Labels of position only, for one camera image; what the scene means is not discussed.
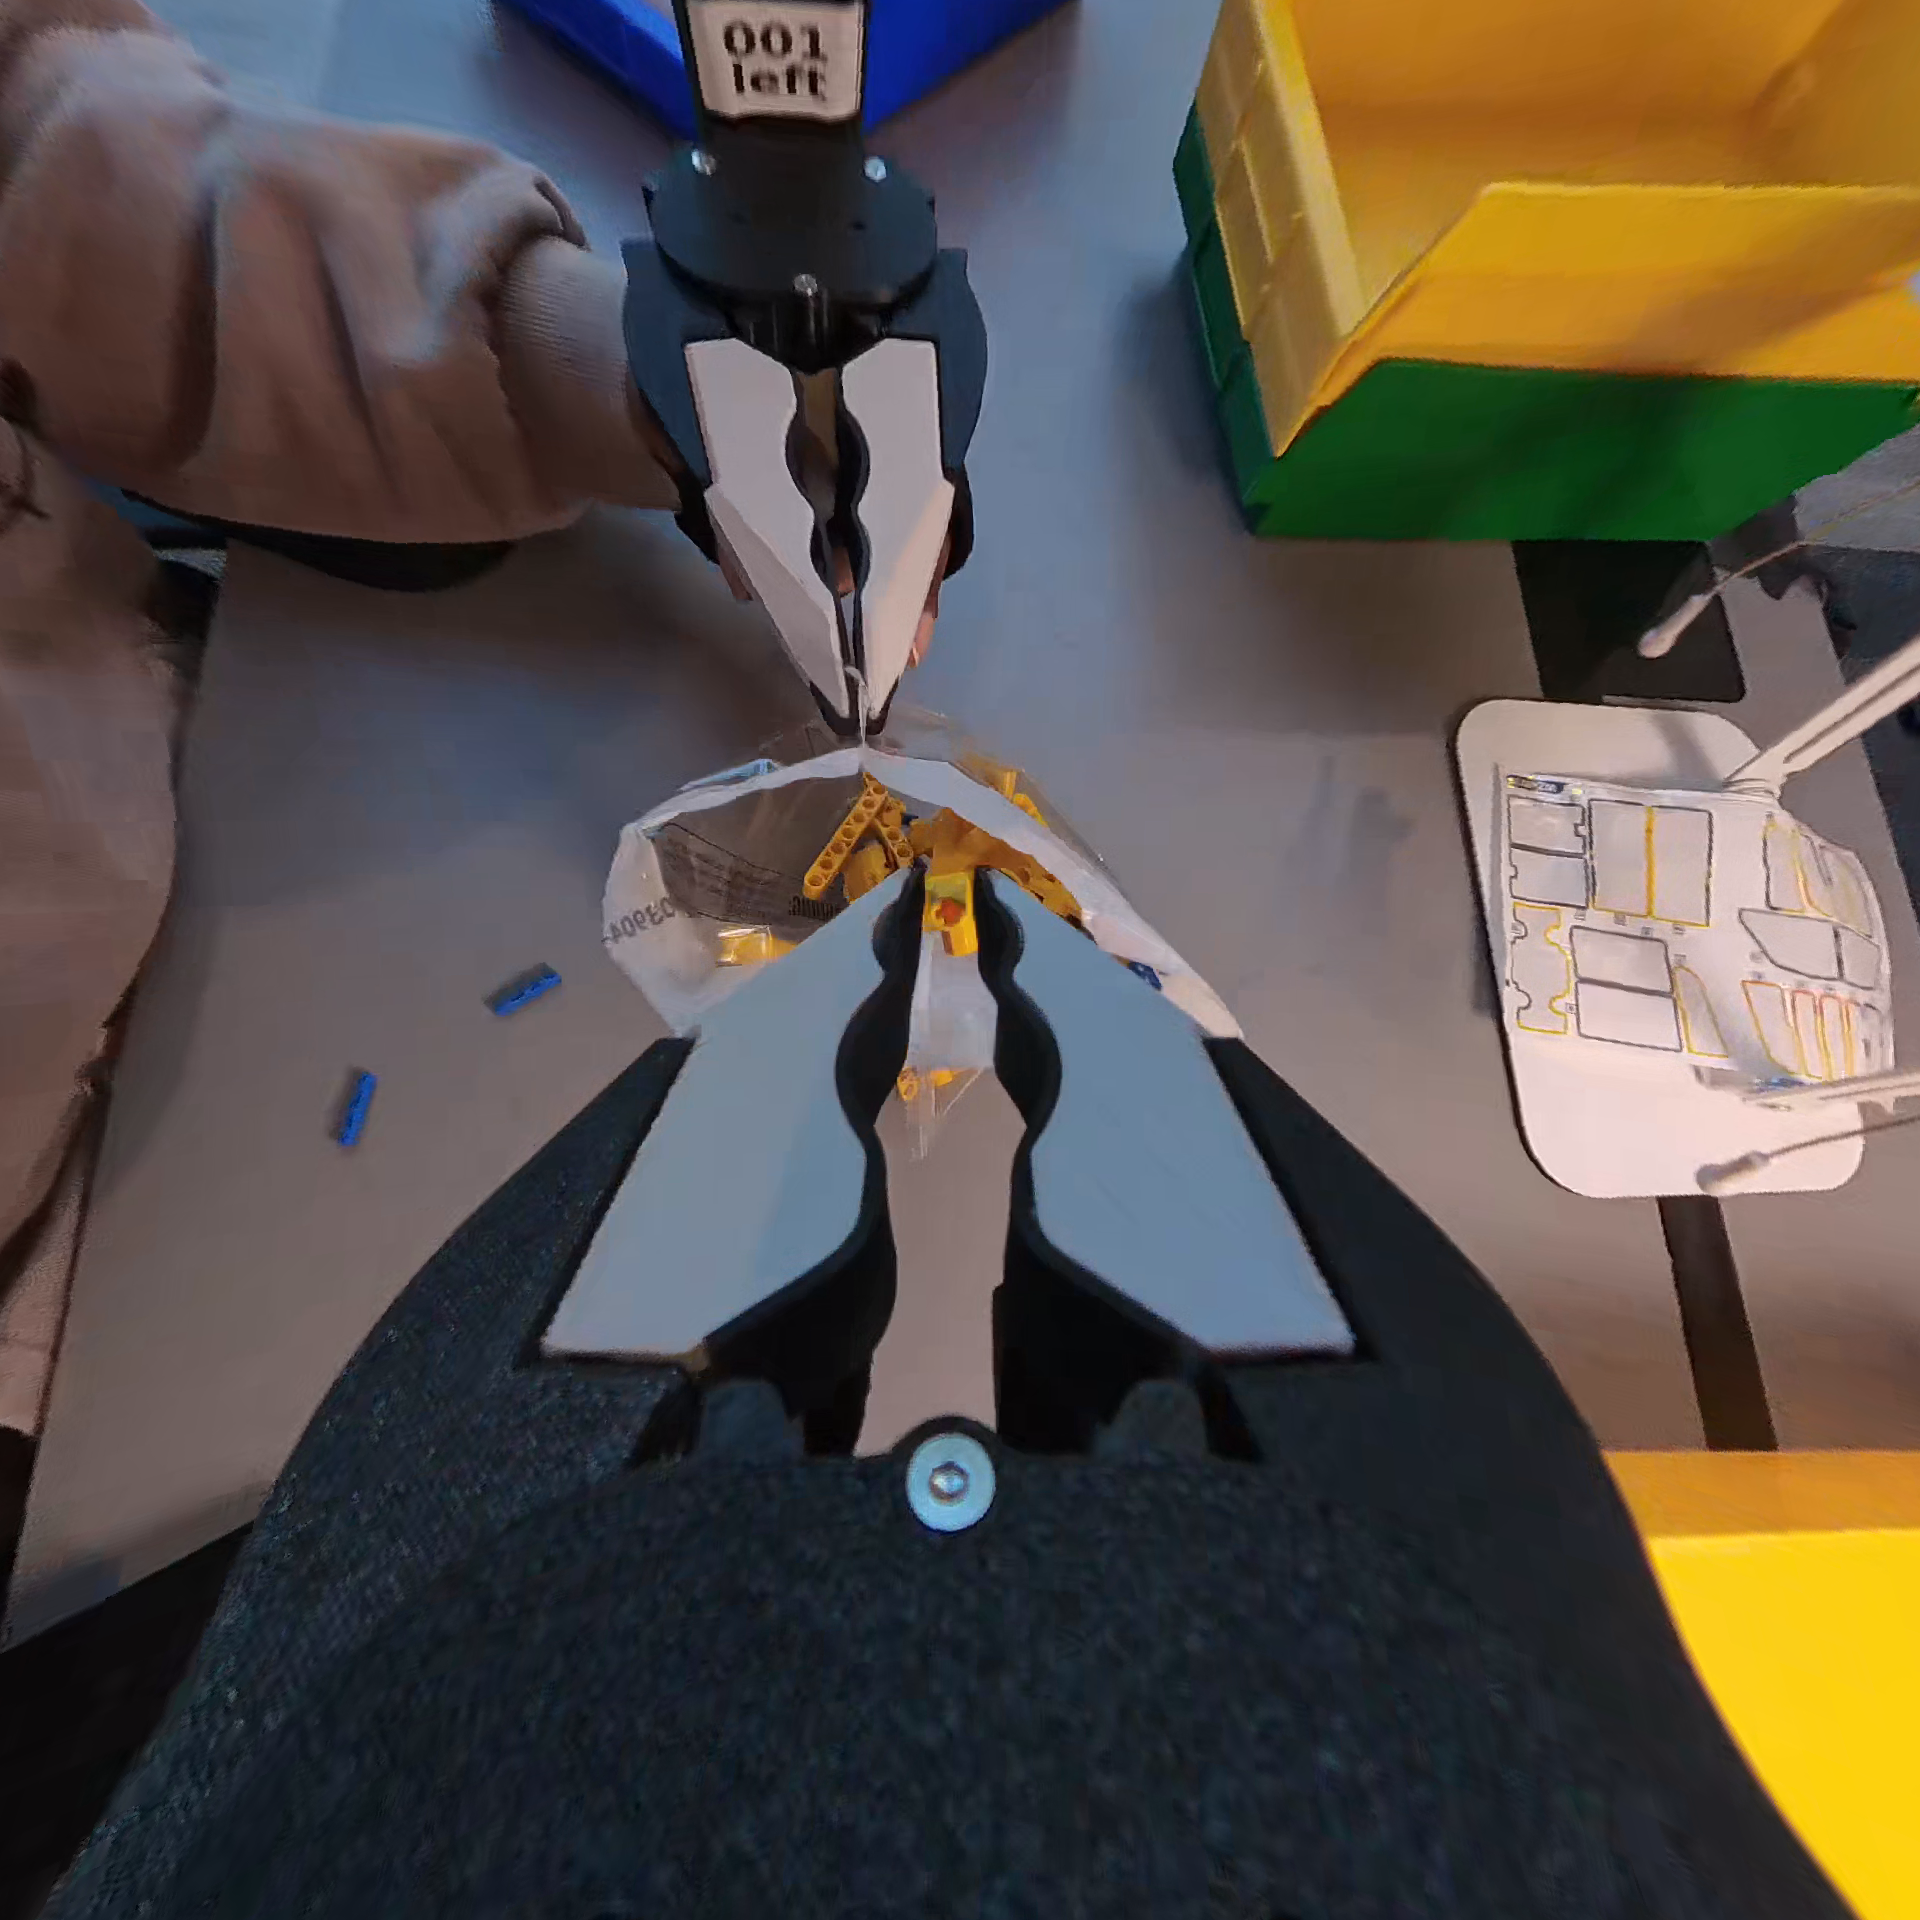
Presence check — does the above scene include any person's left forearm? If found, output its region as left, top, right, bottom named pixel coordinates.
left=0, top=0, right=677, bottom=542

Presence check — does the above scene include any green plastic bin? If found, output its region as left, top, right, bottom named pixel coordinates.
left=1172, top=105, right=1920, bottom=542

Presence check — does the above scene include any large clear plastic bag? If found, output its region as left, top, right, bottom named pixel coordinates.
left=600, top=703, right=1248, bottom=1162

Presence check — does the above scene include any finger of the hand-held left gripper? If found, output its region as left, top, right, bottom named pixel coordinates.
left=681, top=336, right=860, bottom=722
left=839, top=336, right=963, bottom=735

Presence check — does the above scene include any grey desk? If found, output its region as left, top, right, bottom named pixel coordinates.
left=0, top=0, right=1920, bottom=1653

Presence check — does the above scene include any blue plastic bin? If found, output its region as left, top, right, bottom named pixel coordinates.
left=496, top=0, right=1075, bottom=137

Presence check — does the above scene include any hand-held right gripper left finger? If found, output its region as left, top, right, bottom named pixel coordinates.
left=540, top=870, right=922, bottom=1448

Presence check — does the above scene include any wooden book stand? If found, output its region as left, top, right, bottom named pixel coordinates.
left=1457, top=631, right=1920, bottom=1202

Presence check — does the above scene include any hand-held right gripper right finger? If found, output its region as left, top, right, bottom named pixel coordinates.
left=972, top=870, right=1356, bottom=1454

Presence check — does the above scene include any white sticker sheet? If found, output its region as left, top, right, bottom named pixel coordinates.
left=1500, top=767, right=1889, bottom=1088

